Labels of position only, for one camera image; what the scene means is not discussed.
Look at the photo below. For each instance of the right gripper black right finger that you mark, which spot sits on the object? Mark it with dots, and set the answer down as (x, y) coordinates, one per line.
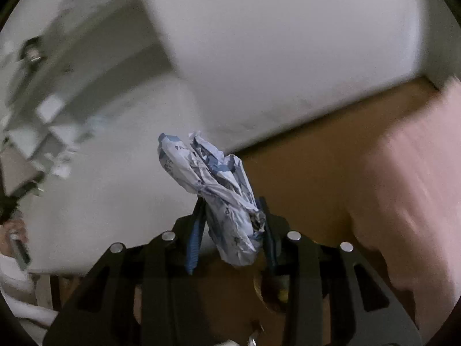
(301, 275)

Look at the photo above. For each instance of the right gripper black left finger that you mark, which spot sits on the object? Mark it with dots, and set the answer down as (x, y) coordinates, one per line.
(144, 295)

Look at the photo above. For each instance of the blue white paper wrapper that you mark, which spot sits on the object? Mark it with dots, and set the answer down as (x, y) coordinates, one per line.
(235, 221)

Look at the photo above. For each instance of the pink bed sheet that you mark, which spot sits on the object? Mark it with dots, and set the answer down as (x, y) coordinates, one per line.
(405, 204)

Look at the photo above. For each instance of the white desk shelf unit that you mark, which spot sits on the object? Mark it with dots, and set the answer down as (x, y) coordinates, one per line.
(77, 81)

